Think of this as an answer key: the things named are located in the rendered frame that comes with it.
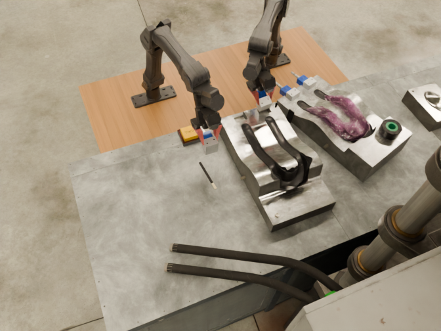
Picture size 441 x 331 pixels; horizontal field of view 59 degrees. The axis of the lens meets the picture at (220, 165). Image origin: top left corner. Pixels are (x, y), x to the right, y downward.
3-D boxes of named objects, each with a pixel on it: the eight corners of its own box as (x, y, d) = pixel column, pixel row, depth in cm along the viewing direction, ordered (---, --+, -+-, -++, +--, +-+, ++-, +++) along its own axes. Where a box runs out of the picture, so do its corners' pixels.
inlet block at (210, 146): (193, 129, 154) (193, 120, 149) (205, 125, 155) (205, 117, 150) (205, 155, 147) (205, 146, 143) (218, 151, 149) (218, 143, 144)
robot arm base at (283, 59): (294, 50, 187) (287, 41, 191) (256, 60, 182) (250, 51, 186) (291, 62, 194) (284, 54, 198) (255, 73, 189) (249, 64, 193)
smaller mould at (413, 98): (401, 100, 182) (407, 89, 176) (426, 92, 185) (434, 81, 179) (429, 132, 171) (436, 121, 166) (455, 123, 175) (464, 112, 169)
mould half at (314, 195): (218, 132, 168) (219, 111, 156) (272, 115, 174) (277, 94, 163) (270, 232, 142) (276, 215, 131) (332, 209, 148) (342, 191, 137)
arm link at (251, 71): (261, 83, 143) (266, 54, 134) (238, 77, 144) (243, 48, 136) (268, 68, 151) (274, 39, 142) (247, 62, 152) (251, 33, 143)
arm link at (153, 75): (163, 86, 171) (167, 35, 141) (150, 92, 168) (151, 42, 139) (155, 76, 172) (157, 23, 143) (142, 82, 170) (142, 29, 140)
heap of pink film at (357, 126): (302, 111, 168) (305, 98, 161) (329, 92, 175) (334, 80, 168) (348, 150, 157) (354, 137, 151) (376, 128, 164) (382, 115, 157)
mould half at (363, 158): (275, 108, 176) (279, 90, 167) (314, 83, 186) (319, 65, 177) (362, 182, 156) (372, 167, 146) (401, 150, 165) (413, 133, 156)
